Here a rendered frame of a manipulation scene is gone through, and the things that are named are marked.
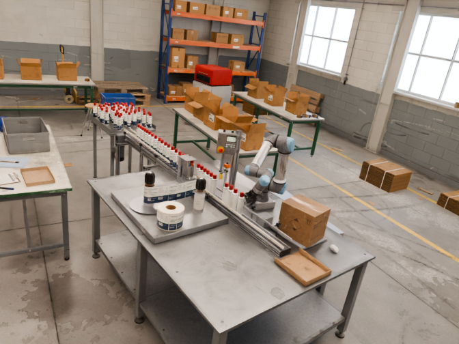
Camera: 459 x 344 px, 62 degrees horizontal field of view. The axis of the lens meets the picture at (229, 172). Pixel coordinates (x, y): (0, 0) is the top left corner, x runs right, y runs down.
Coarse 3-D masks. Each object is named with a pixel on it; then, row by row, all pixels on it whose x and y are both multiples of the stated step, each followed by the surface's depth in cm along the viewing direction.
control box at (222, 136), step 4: (220, 132) 322; (224, 132) 323; (228, 132) 324; (220, 136) 323; (224, 136) 323; (236, 136) 323; (220, 140) 324; (224, 140) 324; (236, 140) 325; (220, 144) 326; (224, 144) 326; (224, 148) 327; (228, 148) 327; (232, 148) 328; (216, 152) 330; (224, 152) 329; (228, 152) 329; (232, 152) 329
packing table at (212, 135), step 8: (176, 112) 641; (184, 112) 640; (176, 120) 659; (192, 120) 599; (200, 120) 605; (176, 128) 665; (200, 128) 566; (208, 128) 570; (176, 136) 671; (208, 136) 544; (216, 136) 540; (208, 144) 710; (240, 152) 490; (248, 152) 494; (256, 152) 499; (272, 152) 512
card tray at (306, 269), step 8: (288, 256) 279; (296, 256) 281; (304, 256) 282; (280, 264) 267; (288, 264) 270; (296, 264) 271; (304, 264) 272; (312, 264) 274; (320, 264) 271; (288, 272) 261; (296, 272) 263; (304, 272) 264; (312, 272) 265; (320, 272) 266; (328, 272) 263; (304, 280) 250; (312, 280) 253
